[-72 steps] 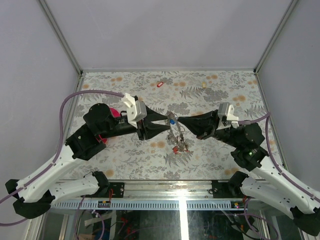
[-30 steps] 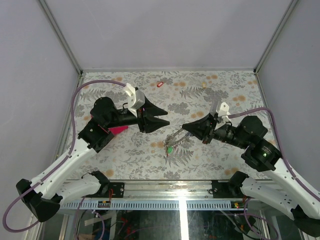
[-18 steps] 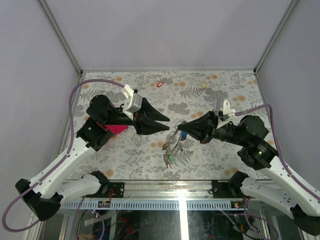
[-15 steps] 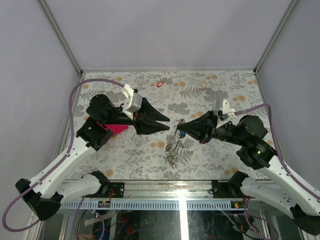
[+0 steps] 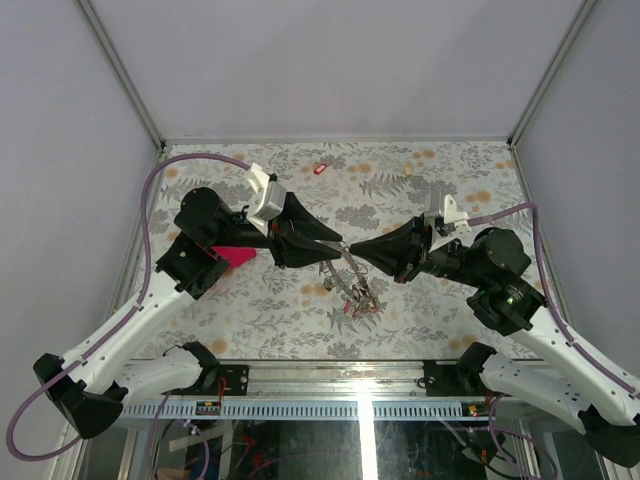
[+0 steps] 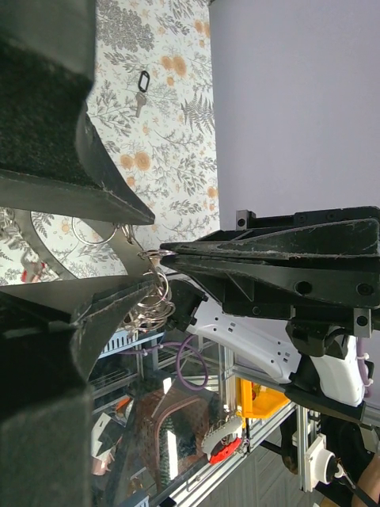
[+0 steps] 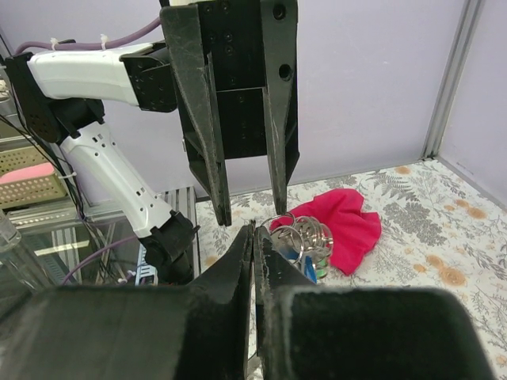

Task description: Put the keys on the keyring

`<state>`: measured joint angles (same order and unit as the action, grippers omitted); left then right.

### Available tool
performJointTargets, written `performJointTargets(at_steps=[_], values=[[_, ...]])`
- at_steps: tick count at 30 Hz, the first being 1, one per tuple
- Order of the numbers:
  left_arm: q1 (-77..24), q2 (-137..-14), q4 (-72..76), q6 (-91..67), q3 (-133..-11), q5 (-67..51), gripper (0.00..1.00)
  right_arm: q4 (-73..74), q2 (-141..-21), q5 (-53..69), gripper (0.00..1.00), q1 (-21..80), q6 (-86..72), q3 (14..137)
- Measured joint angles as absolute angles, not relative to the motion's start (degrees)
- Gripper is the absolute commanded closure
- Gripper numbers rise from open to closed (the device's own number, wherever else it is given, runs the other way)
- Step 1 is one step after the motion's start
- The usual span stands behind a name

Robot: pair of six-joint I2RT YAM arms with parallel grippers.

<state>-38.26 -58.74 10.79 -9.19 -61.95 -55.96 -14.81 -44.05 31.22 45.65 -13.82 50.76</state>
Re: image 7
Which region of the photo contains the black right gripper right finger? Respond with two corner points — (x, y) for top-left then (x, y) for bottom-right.
(253, 227), (494, 379)

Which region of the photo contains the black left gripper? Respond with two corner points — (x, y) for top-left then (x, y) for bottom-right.
(160, 1), (299, 226)

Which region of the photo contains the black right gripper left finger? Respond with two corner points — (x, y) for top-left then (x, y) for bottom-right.
(1, 225), (254, 379)

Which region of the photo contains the large metal keyring with keys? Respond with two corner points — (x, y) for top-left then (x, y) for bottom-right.
(262, 212), (334, 283)

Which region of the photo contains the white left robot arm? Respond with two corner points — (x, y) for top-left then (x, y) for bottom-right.
(6, 1), (299, 285)

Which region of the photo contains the crumpled pink cloth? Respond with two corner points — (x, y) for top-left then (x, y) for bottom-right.
(290, 188), (382, 276)

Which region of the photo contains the perforated beige basket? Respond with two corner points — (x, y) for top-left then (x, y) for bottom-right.
(1, 146), (67, 210)

